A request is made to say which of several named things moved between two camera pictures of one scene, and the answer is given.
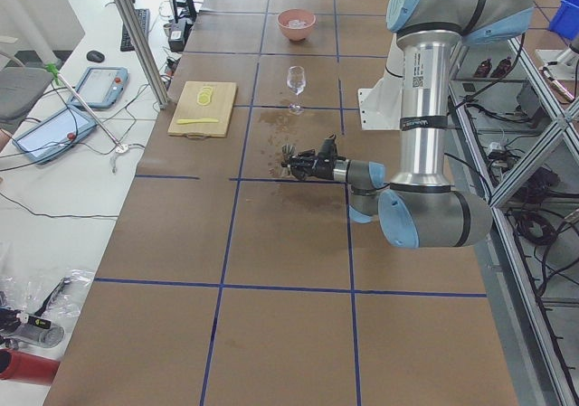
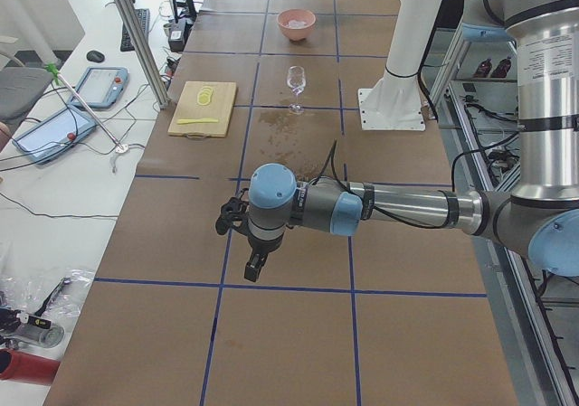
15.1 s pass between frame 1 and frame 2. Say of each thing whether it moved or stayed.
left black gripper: moved
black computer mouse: stayed
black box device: stayed
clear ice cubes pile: stayed
